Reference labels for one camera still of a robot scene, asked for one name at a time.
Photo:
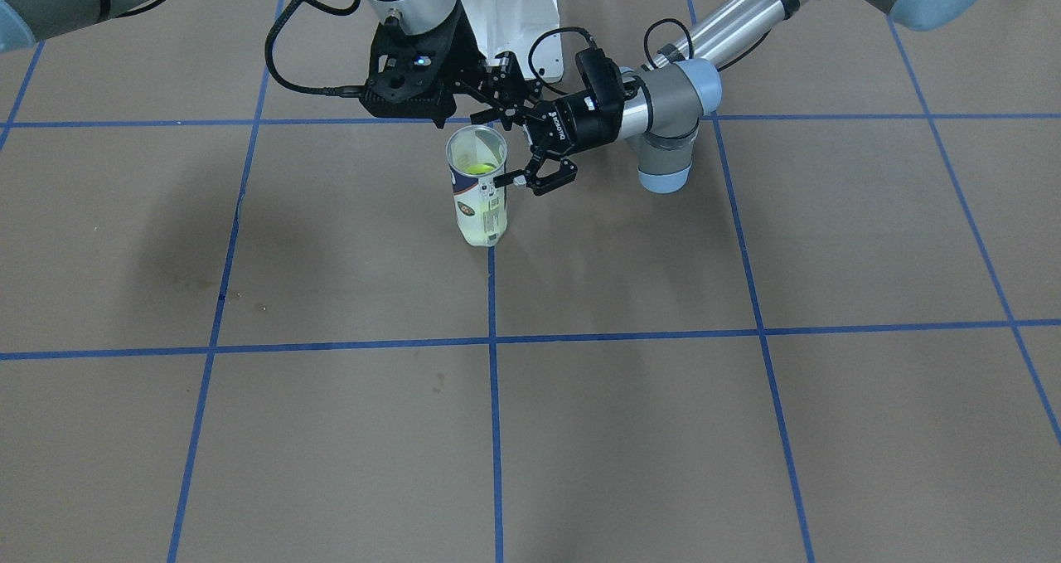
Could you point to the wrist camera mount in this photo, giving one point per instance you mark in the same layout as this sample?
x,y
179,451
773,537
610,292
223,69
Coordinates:
x,y
605,87
395,72

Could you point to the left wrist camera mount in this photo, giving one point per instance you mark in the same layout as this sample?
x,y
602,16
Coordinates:
x,y
605,87

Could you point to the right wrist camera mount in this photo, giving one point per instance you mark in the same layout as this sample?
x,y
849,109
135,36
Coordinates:
x,y
395,72

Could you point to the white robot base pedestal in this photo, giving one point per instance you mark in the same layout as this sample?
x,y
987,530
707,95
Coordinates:
x,y
514,25

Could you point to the Roland Garros tennis ball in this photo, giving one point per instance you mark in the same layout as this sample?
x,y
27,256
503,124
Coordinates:
x,y
479,169

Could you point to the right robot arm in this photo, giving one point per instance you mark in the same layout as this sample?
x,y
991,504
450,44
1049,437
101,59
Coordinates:
x,y
27,22

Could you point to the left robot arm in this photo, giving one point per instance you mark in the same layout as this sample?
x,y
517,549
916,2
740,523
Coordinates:
x,y
658,107

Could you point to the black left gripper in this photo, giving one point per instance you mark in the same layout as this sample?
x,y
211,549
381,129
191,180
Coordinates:
x,y
578,121

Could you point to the clear tennis ball can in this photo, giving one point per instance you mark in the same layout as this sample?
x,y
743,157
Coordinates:
x,y
480,208

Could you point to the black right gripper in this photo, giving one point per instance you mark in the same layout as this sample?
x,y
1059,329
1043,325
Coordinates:
x,y
462,62

